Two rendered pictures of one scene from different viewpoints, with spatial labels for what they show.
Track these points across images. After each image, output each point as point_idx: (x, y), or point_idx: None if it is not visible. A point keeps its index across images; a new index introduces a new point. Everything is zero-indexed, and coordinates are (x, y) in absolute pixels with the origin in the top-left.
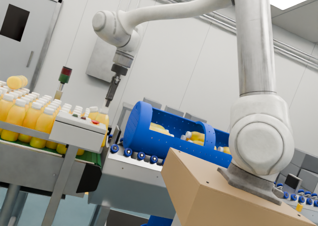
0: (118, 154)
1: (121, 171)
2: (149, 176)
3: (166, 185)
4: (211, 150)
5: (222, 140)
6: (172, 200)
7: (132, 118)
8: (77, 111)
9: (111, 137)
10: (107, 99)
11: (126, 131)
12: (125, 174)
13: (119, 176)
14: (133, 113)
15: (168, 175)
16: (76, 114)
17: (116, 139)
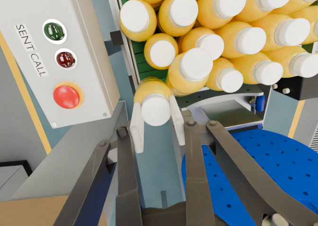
0: (194, 120)
1: (172, 123)
2: (179, 159)
3: (47, 199)
4: None
5: None
6: (6, 203)
7: (275, 171)
8: None
9: (242, 106)
10: (131, 134)
11: (255, 141)
12: (172, 128)
13: (169, 120)
14: (300, 181)
15: (48, 209)
16: (47, 35)
17: (208, 120)
